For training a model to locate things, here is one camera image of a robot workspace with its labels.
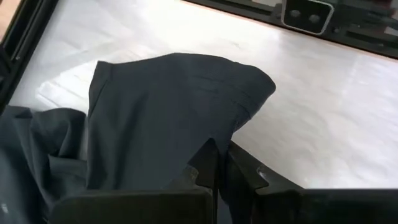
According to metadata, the black garment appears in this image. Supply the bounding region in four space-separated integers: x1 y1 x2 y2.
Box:
0 52 277 224

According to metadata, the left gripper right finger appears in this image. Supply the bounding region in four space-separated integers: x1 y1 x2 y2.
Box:
228 141 398 224

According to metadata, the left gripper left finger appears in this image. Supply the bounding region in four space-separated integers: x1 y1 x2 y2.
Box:
49 138 218 224

